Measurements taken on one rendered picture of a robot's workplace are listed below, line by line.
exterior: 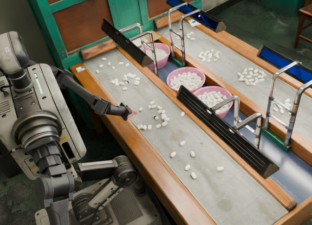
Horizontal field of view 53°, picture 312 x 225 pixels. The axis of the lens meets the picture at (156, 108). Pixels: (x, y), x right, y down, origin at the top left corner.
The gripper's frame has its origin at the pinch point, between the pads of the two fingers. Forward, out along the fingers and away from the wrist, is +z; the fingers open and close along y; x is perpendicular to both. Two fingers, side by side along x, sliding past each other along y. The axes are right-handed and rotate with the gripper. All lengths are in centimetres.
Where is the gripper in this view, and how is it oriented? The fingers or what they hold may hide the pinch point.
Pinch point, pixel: (135, 112)
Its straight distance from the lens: 187.1
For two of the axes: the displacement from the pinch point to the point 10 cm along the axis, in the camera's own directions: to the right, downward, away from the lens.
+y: -5.2, -5.4, 6.6
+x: -4.4, 8.3, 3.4
